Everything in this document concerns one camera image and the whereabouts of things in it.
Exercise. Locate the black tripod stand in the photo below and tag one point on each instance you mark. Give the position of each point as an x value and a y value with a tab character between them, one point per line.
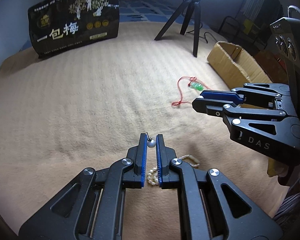
192	8

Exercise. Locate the white pearl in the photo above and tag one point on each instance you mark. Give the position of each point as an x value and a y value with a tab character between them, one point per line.
151	143

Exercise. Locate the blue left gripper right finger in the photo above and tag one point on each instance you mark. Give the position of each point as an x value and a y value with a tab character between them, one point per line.
167	178

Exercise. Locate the black metal clothes rack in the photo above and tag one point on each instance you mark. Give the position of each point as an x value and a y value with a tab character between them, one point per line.
252	21

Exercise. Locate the black snack bag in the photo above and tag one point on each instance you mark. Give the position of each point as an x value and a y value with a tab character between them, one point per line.
56	26

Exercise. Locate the blue patterned bed sheet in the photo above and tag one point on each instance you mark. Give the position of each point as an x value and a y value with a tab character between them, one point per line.
145	11

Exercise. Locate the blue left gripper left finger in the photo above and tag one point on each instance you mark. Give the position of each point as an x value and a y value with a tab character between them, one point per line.
139	156

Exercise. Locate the brown cardboard box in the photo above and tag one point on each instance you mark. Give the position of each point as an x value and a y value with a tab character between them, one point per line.
235	65

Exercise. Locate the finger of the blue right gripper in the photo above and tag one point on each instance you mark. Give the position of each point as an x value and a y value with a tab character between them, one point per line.
223	96
211	107

